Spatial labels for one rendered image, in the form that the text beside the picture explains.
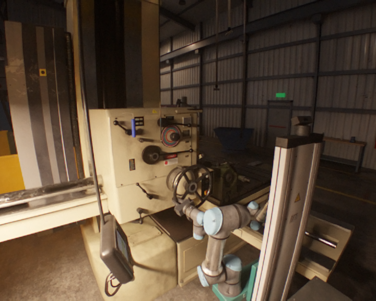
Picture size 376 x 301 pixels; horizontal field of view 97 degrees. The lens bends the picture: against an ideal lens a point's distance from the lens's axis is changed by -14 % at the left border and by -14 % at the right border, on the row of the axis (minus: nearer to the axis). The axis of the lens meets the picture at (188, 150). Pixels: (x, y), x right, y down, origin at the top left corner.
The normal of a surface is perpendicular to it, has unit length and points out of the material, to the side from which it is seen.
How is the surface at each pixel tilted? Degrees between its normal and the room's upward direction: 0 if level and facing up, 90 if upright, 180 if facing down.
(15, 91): 90
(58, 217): 90
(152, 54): 90
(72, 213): 90
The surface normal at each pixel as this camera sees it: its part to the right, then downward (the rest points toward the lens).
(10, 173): 0.61, 0.18
